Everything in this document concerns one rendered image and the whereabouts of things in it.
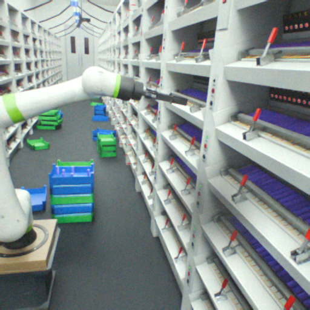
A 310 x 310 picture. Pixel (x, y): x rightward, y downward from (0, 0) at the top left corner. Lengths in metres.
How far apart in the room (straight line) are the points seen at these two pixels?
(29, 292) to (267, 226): 1.13
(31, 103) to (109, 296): 1.03
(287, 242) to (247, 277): 0.23
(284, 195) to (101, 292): 1.10
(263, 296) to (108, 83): 0.85
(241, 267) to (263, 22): 0.78
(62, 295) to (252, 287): 1.04
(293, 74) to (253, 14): 0.37
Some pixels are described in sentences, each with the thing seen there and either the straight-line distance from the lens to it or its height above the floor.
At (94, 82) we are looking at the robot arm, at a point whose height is 1.08.
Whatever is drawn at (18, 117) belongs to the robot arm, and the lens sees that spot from 1.20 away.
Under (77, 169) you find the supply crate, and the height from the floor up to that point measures 0.35.
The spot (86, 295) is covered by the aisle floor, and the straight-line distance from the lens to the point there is 1.61.
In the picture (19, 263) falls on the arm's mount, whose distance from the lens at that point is 1.35.
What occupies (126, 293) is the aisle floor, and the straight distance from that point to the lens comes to 1.60.
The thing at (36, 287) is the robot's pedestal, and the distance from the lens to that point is 1.50.
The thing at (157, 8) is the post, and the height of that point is 1.55.
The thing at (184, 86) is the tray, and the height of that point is 1.05.
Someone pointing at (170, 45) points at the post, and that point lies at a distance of 1.61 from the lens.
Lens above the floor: 1.17
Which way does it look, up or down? 20 degrees down
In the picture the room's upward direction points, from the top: 4 degrees clockwise
